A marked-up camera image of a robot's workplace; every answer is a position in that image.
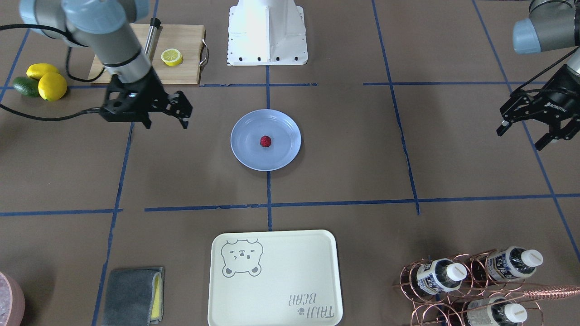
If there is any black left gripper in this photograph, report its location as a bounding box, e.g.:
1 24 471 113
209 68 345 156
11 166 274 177
496 64 580 151

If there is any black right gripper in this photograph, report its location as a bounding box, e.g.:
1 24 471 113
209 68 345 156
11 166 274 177
100 67 193 129

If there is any red strawberry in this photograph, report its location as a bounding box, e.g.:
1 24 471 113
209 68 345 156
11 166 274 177
260 135 273 148

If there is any blue round plate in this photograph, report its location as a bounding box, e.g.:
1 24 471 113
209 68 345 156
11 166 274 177
230 109 302 172

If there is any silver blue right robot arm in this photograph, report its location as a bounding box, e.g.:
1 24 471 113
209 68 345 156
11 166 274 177
19 0 193 129

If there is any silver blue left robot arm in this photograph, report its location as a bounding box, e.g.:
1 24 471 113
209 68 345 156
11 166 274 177
496 0 580 151

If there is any lemon half slice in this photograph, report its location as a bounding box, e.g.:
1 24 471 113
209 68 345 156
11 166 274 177
161 48 183 67

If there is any wooden cutting board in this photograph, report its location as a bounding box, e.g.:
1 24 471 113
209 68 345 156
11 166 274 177
90 24 207 85

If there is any steel cylinder muddler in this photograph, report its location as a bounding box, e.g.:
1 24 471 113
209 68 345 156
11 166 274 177
144 17 161 61

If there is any yellow lemon lower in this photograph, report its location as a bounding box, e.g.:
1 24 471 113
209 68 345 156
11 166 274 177
38 72 68 101

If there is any yellow lemon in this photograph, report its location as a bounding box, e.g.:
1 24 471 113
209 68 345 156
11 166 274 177
38 72 68 101
26 62 60 80

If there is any yellow lemon upper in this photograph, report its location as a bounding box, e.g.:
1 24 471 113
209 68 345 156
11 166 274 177
26 62 60 80

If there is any green lime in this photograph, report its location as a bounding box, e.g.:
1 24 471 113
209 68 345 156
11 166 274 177
12 77 40 97

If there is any dark drink bottle middle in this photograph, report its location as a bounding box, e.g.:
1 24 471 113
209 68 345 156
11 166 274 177
484 246 544 282

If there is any dark drink bottle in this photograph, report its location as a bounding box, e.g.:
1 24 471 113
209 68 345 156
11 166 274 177
484 246 544 282
411 258 468 297
463 297 528 326

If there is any cream bear tray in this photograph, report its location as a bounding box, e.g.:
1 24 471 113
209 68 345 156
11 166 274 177
207 230 343 326

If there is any pink bowl of ice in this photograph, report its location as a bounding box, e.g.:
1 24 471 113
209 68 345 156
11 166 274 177
0 272 25 326

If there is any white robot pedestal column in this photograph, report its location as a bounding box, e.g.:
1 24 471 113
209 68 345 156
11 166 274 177
227 0 309 66

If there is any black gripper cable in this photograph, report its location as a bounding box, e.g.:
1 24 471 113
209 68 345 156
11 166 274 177
0 24 109 123

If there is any copper wire bottle rack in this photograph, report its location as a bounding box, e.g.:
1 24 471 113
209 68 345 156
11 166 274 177
393 249 579 326

